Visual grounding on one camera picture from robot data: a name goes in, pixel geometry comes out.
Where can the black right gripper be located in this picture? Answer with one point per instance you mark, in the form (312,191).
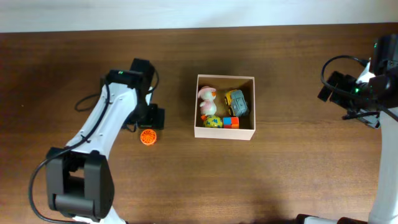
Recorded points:
(343,81)

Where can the grey yellow toy truck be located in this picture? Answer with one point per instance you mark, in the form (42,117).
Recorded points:
(237,105)

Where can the white cardboard box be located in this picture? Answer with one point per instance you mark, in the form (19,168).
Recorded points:
(223,84)

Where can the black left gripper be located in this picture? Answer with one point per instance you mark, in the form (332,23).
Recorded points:
(157,118)

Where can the orange lattice ball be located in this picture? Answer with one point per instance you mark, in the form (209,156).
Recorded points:
(148,137)

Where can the yellow ball blue letters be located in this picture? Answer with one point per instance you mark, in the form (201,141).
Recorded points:
(212,121)

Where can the multicolour puzzle cube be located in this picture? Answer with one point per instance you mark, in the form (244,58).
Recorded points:
(231,122)

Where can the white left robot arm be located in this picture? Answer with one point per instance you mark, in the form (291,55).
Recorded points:
(78,177)

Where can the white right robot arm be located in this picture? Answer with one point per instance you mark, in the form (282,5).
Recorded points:
(372,99)

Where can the white duck toy pink hat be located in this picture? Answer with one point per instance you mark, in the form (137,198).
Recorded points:
(207,107)

